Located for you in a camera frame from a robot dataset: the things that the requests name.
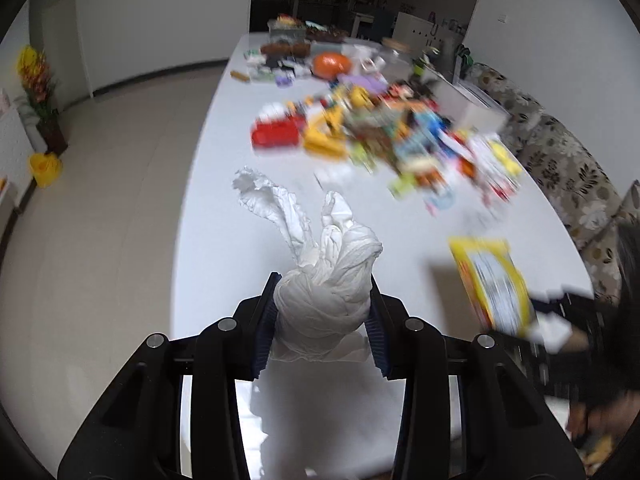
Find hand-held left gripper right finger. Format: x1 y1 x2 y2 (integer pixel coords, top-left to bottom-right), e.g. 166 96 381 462
366 280 586 480

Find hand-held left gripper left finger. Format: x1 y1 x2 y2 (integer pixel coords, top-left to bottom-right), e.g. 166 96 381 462
57 272 282 480

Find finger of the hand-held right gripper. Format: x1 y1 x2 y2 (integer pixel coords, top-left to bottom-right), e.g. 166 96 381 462
529 284 597 318

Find yellow snack packet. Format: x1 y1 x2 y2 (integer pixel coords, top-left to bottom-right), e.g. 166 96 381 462
448 236 537 337

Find large white tissue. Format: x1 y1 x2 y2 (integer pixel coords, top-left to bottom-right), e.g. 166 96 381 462
232 167 384 364

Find floral sofa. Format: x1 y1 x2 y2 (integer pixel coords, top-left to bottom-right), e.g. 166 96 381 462
469 62 640 307

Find yellow plush toy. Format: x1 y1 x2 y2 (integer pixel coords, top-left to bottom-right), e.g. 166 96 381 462
486 139 523 178

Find red toy car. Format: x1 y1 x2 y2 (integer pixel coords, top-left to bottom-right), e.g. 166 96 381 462
251 109 307 152

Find yellow toy excavator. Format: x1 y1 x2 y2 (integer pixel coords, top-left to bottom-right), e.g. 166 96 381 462
303 108 351 160

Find white cardboard box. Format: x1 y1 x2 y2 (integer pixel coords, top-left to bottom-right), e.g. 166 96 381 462
434 79 509 135

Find purple plush toy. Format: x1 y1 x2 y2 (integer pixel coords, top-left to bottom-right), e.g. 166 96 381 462
339 73 387 95

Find yellow potty chair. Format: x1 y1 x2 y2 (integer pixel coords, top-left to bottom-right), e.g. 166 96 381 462
28 152 64 189

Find orange pumpkin toy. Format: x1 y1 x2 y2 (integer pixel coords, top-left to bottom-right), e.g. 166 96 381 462
313 52 353 80

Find brown loaf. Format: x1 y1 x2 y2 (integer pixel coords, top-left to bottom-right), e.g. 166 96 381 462
259 42 312 59

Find glass jar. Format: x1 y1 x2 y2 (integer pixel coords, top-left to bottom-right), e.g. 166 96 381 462
382 36 417 70

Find white pegboard cabinet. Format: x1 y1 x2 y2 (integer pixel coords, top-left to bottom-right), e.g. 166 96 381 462
394 11 467 57

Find metal tin box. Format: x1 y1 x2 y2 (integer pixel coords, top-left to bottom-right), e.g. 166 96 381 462
268 18 307 44

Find white radiator cabinet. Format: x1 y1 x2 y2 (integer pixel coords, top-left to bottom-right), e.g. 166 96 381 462
0 89 37 203

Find potted yellow orange flowers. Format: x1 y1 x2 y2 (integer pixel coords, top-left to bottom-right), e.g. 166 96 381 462
17 45 69 157

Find white door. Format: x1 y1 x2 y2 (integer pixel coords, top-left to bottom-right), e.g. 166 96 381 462
42 0 94 107

